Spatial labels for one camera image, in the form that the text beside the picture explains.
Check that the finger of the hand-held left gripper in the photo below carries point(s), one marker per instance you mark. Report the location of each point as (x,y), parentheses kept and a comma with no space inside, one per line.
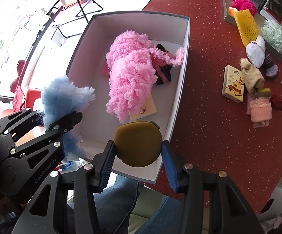
(16,124)
(65,123)

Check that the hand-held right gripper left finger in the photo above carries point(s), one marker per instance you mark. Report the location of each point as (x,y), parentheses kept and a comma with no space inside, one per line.
(105,165)

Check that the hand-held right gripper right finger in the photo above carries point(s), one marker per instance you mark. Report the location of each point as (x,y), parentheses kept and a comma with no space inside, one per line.
(170,165)

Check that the blue fluffy duster cloth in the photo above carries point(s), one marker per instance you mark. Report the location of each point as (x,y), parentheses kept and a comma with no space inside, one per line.
(60,97)

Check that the round olive zip pouch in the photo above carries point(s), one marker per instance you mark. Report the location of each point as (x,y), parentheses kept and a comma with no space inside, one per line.
(138,143)

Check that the large cardboard box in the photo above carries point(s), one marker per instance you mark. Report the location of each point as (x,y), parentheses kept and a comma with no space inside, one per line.
(172,102)

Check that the pink fluffy duster cloth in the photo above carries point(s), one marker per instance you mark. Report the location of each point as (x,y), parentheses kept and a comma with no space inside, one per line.
(131,73)

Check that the pink black knitted slipper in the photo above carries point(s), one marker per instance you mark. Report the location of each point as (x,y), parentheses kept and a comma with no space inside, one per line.
(164,74)

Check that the beige sock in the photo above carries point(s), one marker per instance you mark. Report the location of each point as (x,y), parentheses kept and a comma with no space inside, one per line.
(252,76)

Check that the orange soft item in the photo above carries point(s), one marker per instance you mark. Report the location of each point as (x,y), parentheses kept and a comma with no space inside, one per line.
(232,11)

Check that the red plastic chair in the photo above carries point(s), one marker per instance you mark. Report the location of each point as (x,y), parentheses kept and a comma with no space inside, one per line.
(32,97)

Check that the red cloth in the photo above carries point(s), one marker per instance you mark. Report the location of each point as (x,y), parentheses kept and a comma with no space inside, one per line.
(19,82)

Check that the cream sofa cushion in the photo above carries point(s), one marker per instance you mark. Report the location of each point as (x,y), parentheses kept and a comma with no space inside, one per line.
(150,214)

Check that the small white box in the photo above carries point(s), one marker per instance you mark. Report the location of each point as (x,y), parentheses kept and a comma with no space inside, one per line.
(59,37)

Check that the yellow cartoon tissue pack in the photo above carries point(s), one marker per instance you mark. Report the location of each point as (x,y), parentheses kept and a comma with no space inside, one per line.
(232,85)

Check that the pink knitted sock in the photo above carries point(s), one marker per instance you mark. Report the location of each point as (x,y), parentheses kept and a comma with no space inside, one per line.
(260,109)

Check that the black folding chair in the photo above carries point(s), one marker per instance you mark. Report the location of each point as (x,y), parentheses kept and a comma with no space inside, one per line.
(82,2)

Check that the striped knitted sock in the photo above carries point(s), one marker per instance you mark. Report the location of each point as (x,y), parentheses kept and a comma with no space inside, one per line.
(271,68)

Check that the white face mask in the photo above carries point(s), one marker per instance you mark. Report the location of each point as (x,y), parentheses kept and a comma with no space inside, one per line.
(255,52)

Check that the yellow foam net sleeve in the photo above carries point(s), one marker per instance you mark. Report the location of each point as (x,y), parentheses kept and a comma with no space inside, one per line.
(247,26)

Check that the grey shallow tray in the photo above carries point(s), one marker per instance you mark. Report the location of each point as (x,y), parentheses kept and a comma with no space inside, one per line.
(228,17)

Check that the mint green bath pouf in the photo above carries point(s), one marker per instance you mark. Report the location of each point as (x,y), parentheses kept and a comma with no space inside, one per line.
(276,36)

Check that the magenta fluffy ball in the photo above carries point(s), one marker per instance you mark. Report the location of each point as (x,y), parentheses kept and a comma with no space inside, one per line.
(244,4)

